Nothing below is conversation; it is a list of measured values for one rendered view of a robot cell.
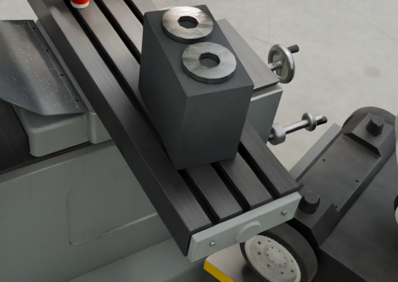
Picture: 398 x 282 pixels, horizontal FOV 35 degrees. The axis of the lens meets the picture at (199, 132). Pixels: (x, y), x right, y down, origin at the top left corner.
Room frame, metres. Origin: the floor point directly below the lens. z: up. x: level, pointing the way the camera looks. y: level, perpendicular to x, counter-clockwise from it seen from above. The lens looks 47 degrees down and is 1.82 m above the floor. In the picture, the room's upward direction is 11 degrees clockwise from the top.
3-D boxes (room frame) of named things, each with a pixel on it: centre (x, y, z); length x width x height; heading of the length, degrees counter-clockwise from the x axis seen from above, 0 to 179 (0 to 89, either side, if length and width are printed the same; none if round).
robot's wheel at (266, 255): (0.88, -0.24, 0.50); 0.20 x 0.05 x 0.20; 60
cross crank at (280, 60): (1.40, -0.17, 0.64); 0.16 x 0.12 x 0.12; 128
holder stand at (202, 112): (0.84, 0.03, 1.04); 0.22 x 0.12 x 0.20; 29
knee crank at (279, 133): (1.31, -0.28, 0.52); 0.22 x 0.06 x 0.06; 128
